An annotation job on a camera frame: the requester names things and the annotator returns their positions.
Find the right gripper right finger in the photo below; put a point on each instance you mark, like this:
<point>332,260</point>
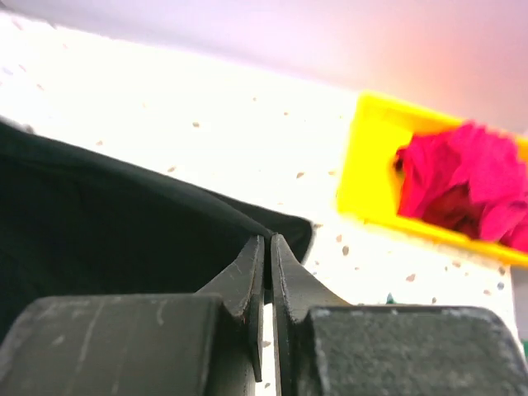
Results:
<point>325,346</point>

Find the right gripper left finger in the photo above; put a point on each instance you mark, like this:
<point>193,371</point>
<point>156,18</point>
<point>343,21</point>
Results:
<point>205,343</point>

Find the black t shirt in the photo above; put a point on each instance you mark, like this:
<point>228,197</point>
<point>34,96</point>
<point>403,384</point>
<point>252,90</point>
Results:
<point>75,222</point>

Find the folded green t shirt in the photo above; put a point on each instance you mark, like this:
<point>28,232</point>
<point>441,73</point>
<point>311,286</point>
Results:
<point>390,299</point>

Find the yellow plastic bin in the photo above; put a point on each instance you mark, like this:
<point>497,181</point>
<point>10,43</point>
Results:
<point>369,188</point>

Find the dark red t shirt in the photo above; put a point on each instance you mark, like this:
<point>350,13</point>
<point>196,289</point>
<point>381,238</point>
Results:
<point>455,211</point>

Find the pink t shirt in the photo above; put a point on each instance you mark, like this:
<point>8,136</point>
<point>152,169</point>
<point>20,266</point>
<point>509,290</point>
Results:
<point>470,154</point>

